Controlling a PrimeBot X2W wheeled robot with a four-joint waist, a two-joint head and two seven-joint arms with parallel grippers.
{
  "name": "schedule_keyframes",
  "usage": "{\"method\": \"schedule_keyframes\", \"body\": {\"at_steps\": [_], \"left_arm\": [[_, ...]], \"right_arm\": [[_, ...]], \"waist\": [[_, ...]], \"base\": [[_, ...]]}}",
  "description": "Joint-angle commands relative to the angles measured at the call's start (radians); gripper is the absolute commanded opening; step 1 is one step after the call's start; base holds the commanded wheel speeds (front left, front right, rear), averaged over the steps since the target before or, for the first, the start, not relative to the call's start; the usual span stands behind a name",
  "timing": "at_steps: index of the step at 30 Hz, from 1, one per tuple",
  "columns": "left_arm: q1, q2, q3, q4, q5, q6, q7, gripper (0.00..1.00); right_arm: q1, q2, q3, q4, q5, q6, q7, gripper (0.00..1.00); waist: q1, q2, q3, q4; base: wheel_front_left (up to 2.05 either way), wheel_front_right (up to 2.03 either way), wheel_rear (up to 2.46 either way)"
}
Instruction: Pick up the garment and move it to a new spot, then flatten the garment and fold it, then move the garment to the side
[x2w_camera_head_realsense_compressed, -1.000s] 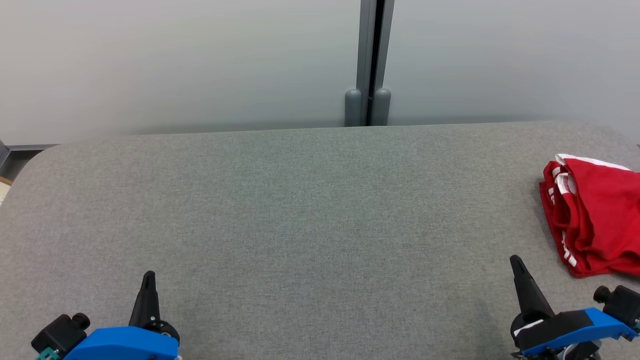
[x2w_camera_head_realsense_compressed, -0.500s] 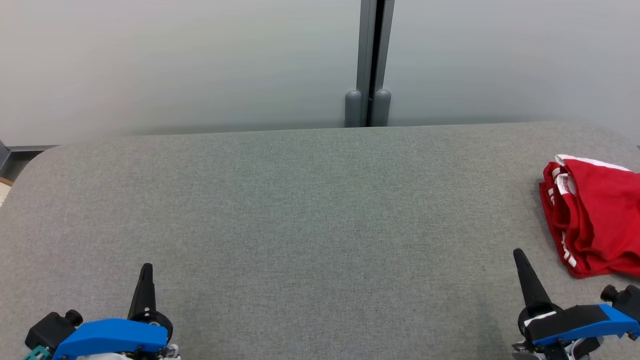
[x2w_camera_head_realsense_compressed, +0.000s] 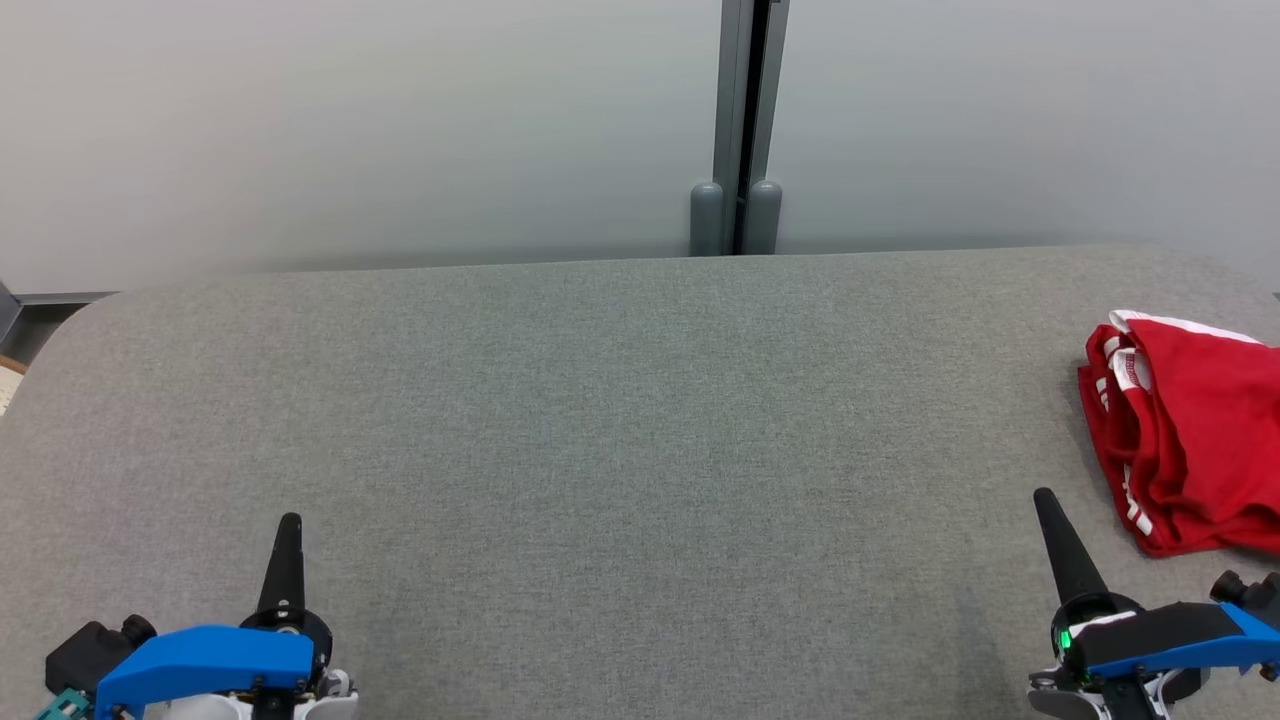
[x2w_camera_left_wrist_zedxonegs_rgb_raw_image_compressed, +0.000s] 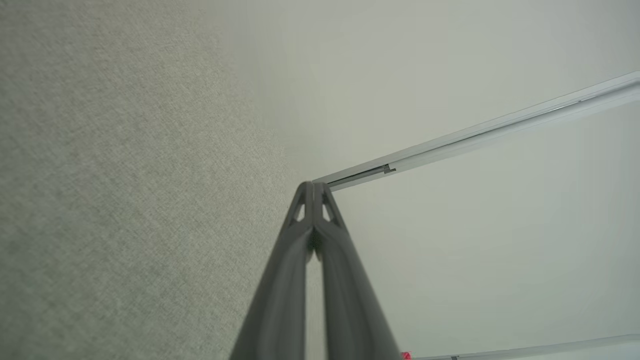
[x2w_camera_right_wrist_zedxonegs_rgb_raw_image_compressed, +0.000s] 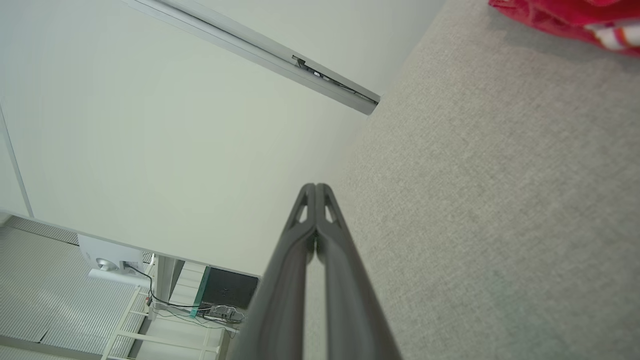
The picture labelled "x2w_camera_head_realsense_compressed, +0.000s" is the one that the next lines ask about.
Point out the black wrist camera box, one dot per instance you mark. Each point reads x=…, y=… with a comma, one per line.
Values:
x=1260, y=595
x=90, y=650

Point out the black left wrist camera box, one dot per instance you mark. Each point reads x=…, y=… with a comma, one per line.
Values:
x=90, y=650

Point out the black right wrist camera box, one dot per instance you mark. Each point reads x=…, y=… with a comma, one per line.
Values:
x=1260, y=595

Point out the red shorts with white band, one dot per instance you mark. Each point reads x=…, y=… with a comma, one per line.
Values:
x=1210, y=420

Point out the grey partition post with slot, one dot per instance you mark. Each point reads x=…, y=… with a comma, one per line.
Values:
x=735, y=100

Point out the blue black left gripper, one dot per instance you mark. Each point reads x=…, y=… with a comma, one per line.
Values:
x=200, y=660

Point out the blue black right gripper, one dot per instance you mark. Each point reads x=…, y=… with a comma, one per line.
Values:
x=1160, y=635

